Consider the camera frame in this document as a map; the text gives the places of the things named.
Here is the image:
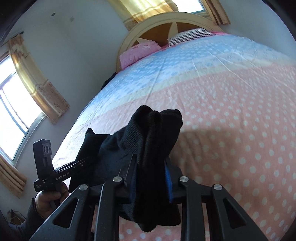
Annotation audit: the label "black pants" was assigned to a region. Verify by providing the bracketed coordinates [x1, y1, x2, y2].
[69, 105, 183, 232]

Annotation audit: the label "dark sleeved left forearm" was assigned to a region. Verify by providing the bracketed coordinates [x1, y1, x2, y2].
[8, 198, 45, 241]

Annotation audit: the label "dark clothing beside bed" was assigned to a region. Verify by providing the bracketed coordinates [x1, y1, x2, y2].
[101, 72, 117, 90]

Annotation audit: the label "person's left hand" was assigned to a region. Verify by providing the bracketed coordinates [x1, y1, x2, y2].
[35, 182, 69, 219]

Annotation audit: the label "yellow side curtain near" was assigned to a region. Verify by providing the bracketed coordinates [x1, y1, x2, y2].
[0, 156, 27, 199]

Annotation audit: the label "yellow side window curtain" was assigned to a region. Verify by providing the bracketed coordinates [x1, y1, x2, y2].
[8, 35, 70, 124]

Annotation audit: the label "side window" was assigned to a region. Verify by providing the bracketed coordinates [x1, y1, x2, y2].
[1, 53, 45, 165]

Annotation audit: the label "pink blue polka-dot bedsheet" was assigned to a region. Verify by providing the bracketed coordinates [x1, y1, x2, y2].
[53, 35, 295, 240]

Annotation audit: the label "pink pillow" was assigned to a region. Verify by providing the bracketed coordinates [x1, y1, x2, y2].
[119, 41, 162, 70]

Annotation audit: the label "black white checked pillow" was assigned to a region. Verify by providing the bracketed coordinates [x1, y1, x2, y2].
[168, 28, 216, 47]

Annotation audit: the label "cream and brown headboard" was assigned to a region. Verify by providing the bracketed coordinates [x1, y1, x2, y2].
[115, 11, 225, 73]

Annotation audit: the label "yellow curtain left of headboard window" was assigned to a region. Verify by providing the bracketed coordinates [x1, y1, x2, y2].
[108, 0, 178, 31]

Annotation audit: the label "yellow curtain of headboard window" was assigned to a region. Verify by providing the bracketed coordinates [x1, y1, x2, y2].
[201, 0, 231, 25]
[108, 0, 178, 31]

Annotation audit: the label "headboard window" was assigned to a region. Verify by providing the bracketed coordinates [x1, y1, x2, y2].
[173, 0, 205, 13]

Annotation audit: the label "yellow curtain right of headboard window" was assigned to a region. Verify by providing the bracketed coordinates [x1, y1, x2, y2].
[201, 0, 231, 25]

